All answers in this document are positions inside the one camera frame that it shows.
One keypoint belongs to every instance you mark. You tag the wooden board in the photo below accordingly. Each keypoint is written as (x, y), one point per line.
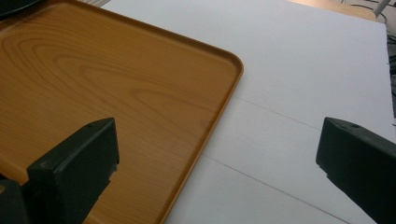
(336, 8)

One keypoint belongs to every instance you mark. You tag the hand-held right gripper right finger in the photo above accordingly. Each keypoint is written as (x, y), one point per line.
(364, 161)

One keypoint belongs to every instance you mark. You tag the wooden tray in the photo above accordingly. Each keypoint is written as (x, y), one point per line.
(102, 90)

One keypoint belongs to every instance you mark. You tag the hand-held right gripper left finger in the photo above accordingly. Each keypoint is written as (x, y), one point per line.
(74, 168)

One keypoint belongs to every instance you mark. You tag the black round object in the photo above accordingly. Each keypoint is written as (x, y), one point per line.
(14, 5)

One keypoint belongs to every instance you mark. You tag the metal stand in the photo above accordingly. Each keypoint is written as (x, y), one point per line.
(382, 7)

